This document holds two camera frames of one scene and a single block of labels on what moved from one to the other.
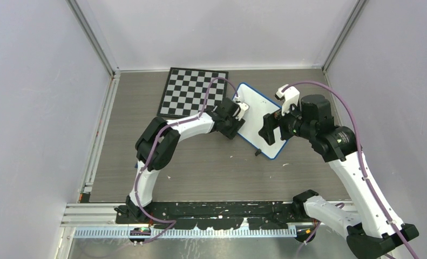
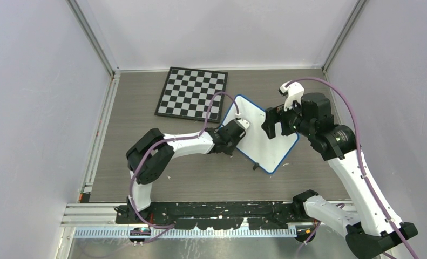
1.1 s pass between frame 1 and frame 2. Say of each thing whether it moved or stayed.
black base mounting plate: stayed
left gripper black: moved
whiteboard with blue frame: moved
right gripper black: stayed
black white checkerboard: stayed
